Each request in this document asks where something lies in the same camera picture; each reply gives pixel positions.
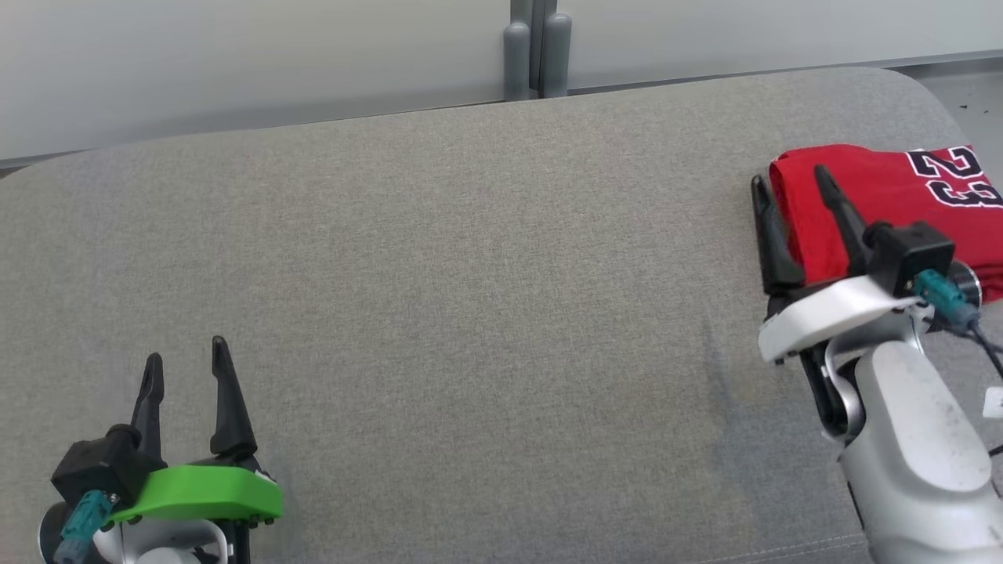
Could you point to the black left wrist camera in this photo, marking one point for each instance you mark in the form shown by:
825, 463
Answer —
102, 466

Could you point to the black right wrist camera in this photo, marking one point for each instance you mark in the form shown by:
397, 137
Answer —
913, 251

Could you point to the red white number jersey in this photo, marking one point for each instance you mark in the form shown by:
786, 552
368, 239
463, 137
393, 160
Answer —
885, 196

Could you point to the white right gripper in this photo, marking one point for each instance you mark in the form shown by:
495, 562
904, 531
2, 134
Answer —
831, 313

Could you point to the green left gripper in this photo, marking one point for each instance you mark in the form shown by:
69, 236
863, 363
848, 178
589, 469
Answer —
204, 493

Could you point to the grey metal partition post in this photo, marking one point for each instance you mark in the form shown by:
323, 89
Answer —
517, 55
556, 51

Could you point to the grey fabric sofa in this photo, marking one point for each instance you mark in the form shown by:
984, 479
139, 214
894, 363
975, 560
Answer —
470, 313

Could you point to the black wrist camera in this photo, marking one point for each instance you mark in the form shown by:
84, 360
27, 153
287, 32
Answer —
102, 466
913, 251

